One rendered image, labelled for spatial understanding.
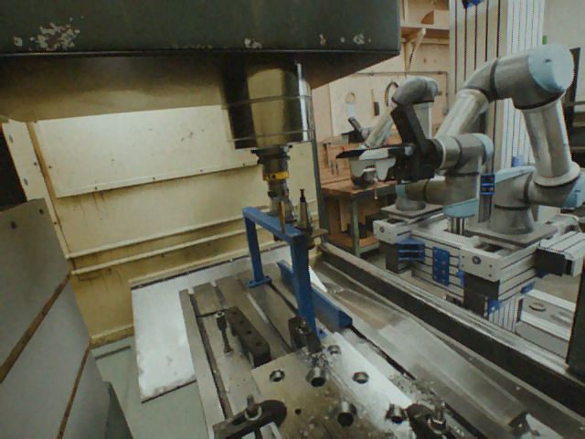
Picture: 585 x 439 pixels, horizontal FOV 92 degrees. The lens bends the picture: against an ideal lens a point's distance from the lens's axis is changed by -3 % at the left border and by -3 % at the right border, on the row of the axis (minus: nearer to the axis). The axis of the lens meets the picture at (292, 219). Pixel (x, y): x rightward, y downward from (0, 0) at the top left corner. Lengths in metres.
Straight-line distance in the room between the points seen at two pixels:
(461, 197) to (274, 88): 0.50
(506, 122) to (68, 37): 1.42
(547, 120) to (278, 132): 0.79
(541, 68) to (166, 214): 1.46
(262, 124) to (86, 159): 1.15
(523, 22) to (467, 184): 0.95
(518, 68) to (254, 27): 0.73
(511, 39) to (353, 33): 1.09
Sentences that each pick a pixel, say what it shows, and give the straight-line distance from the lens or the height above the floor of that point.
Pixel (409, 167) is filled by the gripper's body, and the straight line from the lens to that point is 0.66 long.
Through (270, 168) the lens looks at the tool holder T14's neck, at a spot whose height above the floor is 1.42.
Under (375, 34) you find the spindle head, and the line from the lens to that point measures 0.53.
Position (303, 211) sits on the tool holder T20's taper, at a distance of 0.79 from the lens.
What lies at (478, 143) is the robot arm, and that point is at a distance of 0.78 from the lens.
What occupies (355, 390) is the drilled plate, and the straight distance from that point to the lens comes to 0.65.
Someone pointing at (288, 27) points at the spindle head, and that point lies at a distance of 0.46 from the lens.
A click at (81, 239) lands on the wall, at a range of 1.59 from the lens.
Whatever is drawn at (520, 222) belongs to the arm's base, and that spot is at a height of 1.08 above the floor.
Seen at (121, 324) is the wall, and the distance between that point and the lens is 1.73.
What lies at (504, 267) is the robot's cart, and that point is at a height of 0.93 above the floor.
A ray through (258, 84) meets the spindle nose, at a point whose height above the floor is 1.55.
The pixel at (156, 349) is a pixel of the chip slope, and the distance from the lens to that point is 1.41.
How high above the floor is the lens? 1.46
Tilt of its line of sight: 16 degrees down
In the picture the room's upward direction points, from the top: 7 degrees counter-clockwise
